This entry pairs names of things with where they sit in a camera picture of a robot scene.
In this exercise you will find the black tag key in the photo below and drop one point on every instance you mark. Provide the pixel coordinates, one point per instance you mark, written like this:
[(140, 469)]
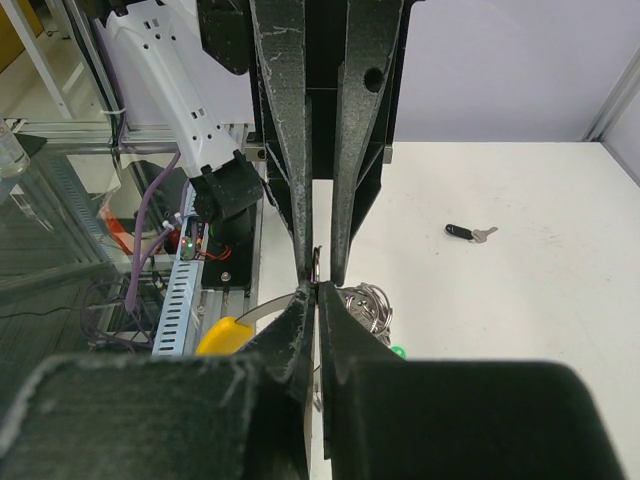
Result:
[(476, 236)]

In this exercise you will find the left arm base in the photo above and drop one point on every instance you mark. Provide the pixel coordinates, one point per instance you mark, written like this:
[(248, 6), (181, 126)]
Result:
[(226, 200)]

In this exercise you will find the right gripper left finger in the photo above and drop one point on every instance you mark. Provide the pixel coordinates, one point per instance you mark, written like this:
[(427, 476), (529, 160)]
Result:
[(240, 416)]

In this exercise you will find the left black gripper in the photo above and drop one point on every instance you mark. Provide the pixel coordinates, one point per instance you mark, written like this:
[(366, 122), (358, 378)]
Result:
[(325, 79)]

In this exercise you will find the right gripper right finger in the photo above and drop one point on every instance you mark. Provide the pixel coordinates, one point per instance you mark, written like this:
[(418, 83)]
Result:
[(389, 418)]

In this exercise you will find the white slotted cable duct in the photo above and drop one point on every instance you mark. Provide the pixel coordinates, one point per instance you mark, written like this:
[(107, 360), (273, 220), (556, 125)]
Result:
[(179, 304)]

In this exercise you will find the keyring with yellow handle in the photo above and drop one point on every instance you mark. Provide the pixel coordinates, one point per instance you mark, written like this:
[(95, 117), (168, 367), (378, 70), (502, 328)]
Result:
[(367, 303)]

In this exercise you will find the bright green tag key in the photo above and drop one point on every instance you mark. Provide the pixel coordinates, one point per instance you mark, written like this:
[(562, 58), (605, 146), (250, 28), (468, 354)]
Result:
[(400, 351)]

